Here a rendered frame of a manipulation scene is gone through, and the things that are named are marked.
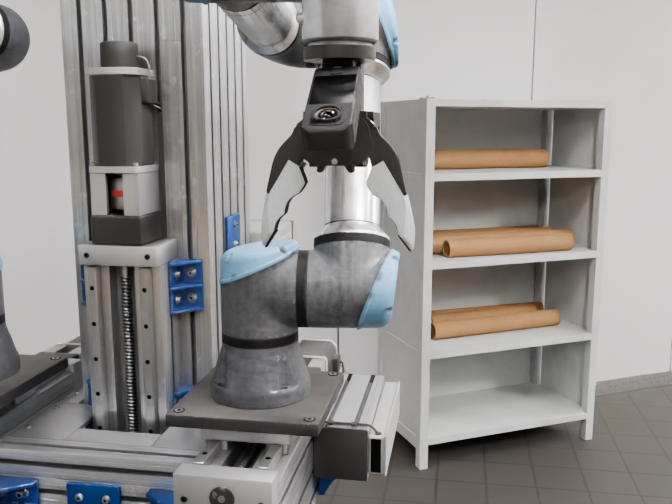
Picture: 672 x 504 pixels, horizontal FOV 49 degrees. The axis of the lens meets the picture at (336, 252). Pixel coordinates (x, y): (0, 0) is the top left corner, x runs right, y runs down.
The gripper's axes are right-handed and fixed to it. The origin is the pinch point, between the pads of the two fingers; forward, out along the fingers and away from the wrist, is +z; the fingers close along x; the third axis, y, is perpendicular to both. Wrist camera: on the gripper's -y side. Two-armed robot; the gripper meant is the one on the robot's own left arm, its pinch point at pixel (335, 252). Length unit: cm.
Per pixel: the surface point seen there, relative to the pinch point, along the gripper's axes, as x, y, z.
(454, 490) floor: -13, 207, 132
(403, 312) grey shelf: 11, 239, 67
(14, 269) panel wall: 158, 184, 42
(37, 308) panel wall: 152, 187, 59
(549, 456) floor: -54, 245, 132
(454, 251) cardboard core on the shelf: -10, 235, 39
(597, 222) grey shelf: -72, 265, 29
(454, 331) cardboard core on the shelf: -11, 245, 76
